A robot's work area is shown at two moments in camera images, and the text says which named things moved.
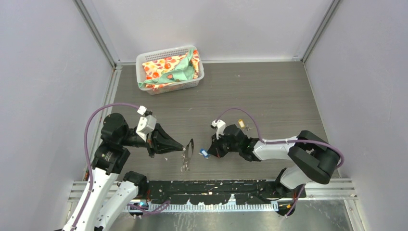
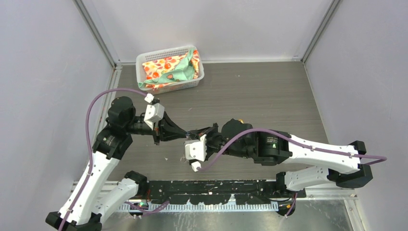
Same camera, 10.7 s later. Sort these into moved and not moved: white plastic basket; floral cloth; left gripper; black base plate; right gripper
Moved: left gripper; right gripper
Not moved: floral cloth; white plastic basket; black base plate
